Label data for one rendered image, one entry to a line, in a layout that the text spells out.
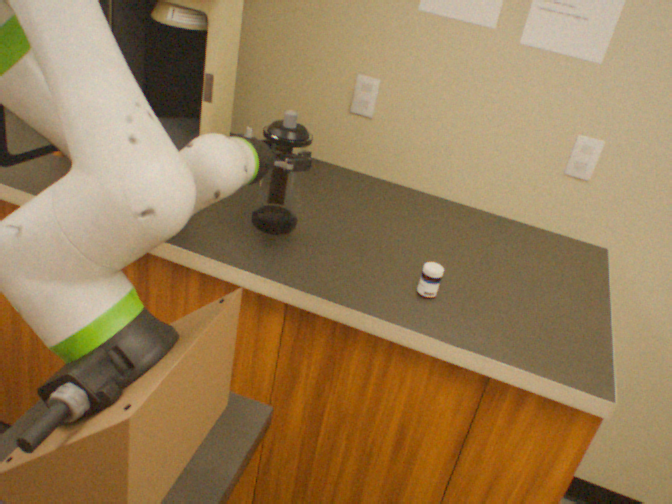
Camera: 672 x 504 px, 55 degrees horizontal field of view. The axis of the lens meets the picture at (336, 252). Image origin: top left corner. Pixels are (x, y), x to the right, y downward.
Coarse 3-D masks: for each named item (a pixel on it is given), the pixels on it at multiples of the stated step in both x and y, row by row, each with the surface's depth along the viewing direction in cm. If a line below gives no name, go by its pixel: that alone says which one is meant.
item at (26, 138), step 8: (8, 0) 132; (8, 112) 142; (8, 120) 143; (16, 120) 145; (8, 128) 144; (16, 128) 146; (24, 128) 148; (32, 128) 150; (8, 136) 145; (16, 136) 147; (24, 136) 149; (32, 136) 151; (40, 136) 153; (8, 144) 145; (16, 144) 147; (24, 144) 149; (32, 144) 151; (40, 144) 154; (48, 144) 156; (16, 152) 148
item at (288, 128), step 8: (288, 112) 137; (280, 120) 141; (288, 120) 137; (296, 120) 138; (272, 128) 137; (280, 128) 136; (288, 128) 137; (296, 128) 138; (304, 128) 139; (280, 136) 136; (288, 136) 136; (296, 136) 136; (304, 136) 137
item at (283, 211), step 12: (264, 132) 137; (276, 144) 137; (264, 180) 142; (276, 180) 140; (288, 180) 140; (300, 180) 143; (264, 192) 143; (276, 192) 141; (288, 192) 142; (264, 204) 144; (276, 204) 143; (288, 204) 144; (264, 216) 145; (276, 216) 144; (288, 216) 145
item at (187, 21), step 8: (160, 0) 155; (160, 8) 155; (168, 8) 153; (176, 8) 153; (184, 8) 153; (152, 16) 157; (160, 16) 154; (168, 16) 153; (176, 16) 153; (184, 16) 153; (192, 16) 153; (200, 16) 154; (168, 24) 153; (176, 24) 153; (184, 24) 153; (192, 24) 154; (200, 24) 154
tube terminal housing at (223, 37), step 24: (168, 0) 150; (192, 0) 148; (216, 0) 146; (240, 0) 153; (216, 24) 148; (240, 24) 157; (216, 48) 151; (216, 72) 154; (216, 96) 158; (216, 120) 162
